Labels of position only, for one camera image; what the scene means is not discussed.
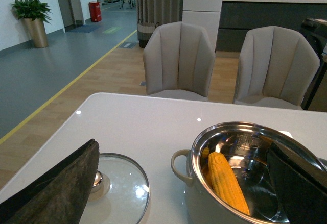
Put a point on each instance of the white electric cooking pot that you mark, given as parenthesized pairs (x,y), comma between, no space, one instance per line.
(245,147)

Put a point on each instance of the right beige upholstered chair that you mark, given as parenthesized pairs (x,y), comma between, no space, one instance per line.
(272,69)

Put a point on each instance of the grey curtain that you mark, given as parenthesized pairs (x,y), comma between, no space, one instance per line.
(159,11)

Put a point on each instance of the potted green plant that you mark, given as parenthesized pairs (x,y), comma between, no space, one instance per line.
(34,14)

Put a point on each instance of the left beige upholstered chair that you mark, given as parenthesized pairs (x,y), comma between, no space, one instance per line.
(178,62)

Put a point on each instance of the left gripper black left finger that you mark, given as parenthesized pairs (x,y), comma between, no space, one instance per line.
(59,195)

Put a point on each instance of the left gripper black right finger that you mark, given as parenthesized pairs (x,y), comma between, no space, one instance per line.
(300,186)

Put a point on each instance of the white pillar column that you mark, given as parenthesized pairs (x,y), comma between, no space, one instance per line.
(205,13)

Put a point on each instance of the yellow corn cob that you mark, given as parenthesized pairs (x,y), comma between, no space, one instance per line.
(225,184)

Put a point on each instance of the beige upholstered chair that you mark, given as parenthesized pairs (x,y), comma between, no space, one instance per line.
(272,69)
(178,62)

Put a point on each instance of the dark kitchen counter cabinet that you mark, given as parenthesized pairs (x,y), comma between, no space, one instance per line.
(239,16)

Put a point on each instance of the glass pot lid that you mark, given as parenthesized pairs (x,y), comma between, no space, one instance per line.
(120,193)

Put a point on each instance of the red fire extinguisher box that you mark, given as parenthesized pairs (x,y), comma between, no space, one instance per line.
(95,11)

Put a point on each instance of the woven laundry basket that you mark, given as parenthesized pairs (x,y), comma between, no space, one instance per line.
(145,31)

